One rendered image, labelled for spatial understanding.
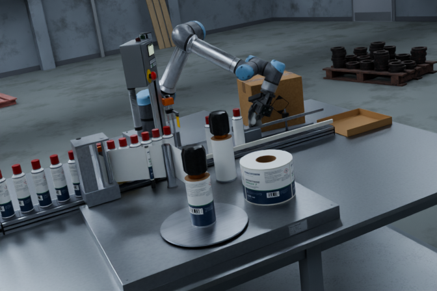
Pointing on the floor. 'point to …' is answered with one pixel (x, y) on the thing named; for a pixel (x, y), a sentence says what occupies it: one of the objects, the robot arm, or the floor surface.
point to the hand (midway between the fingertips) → (250, 126)
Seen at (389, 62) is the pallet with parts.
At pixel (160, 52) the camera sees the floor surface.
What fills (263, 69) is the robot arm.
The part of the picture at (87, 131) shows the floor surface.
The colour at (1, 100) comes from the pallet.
